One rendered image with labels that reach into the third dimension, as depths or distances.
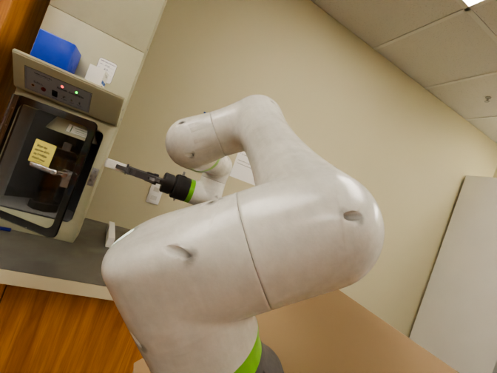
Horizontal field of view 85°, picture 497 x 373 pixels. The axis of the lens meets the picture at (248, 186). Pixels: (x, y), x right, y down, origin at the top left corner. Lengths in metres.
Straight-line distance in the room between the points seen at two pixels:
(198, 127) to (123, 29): 0.70
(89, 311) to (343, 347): 0.78
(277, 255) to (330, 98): 1.87
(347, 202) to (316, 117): 1.74
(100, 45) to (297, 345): 1.13
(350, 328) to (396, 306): 2.48
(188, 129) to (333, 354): 0.49
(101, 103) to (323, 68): 1.45
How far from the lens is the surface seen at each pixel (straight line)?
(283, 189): 0.27
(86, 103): 1.13
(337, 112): 2.09
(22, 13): 1.28
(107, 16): 1.27
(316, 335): 0.46
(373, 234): 0.27
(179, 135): 0.63
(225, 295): 0.26
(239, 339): 0.32
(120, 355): 1.11
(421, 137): 2.73
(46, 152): 1.11
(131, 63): 1.21
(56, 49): 1.13
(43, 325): 1.06
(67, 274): 0.99
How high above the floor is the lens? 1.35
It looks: 1 degrees up
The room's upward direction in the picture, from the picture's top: 20 degrees clockwise
